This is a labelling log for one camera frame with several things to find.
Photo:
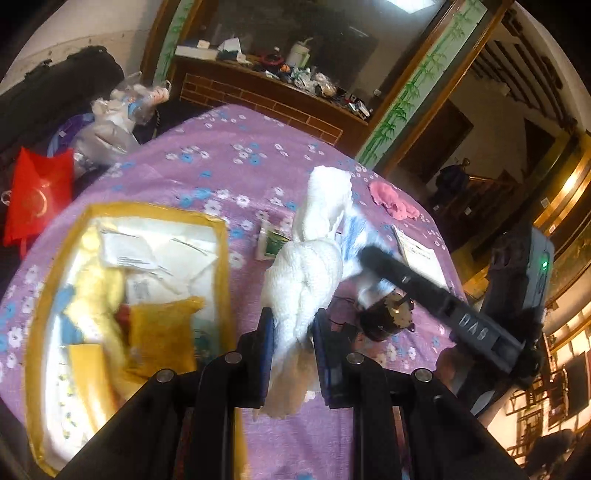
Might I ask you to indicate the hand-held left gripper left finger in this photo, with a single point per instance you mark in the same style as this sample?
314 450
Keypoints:
265 355

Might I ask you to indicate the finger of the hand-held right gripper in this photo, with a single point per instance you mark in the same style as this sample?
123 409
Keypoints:
401 279

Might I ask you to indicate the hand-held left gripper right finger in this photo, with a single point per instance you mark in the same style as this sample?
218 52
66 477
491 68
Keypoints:
323 360

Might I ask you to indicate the blue and white cloth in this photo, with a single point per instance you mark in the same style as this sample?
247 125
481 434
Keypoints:
355 235

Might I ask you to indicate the white towel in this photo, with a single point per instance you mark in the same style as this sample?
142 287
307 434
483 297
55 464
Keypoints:
304 272

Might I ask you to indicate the yellow rimmed box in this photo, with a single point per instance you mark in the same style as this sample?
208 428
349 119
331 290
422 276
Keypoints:
55 258

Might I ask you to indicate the white paper sheet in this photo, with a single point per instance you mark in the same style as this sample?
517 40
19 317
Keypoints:
415 251

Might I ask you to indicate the small dark motor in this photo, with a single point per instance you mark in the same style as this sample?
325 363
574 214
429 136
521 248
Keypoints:
383 321

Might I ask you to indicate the pink cloth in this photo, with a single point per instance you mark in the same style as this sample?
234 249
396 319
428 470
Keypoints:
392 198

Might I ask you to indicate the mustard yellow cloth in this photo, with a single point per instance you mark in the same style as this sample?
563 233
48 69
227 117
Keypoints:
159 332

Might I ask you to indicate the green and white packet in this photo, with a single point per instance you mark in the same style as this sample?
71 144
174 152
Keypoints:
272 237

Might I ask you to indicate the white papers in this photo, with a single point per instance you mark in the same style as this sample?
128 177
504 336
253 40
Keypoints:
157 249

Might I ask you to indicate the yellow sponge cloth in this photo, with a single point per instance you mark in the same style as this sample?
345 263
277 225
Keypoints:
90 378

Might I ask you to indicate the pale yellow cloth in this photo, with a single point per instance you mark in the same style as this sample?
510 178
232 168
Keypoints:
97 277

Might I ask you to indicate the small blue cloth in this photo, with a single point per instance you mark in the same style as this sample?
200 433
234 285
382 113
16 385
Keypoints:
69 318

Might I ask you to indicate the clutter of small cabinet items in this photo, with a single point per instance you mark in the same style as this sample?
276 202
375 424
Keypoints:
318 83

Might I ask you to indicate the wooden cabinet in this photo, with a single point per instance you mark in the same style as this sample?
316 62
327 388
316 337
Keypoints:
277 106

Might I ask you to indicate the white jug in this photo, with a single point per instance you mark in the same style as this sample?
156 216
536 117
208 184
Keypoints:
298 53

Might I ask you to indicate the red bag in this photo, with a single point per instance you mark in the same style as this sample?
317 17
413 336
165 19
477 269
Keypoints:
37 198

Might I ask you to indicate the clear plastic bags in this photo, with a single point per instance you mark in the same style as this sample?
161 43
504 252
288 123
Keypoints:
115 120

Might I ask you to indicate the white flat box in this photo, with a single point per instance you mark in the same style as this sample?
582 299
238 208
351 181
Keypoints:
196 50

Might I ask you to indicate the black case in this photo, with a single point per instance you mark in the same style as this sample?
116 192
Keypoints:
60 87

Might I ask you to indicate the bamboo painted wooden frame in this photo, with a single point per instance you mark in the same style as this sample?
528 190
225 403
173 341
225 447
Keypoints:
406 92

